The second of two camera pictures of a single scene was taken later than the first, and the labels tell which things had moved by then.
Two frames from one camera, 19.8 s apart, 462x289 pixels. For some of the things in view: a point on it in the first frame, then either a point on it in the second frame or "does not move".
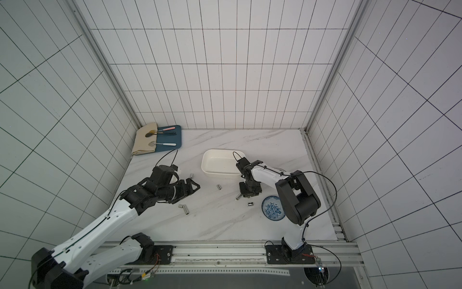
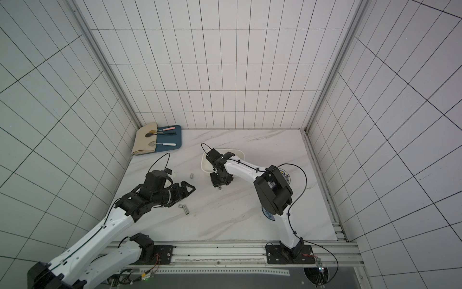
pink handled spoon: (167, 129) does not move
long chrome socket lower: (186, 209) does not move
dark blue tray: (168, 138) does not move
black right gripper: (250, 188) to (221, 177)
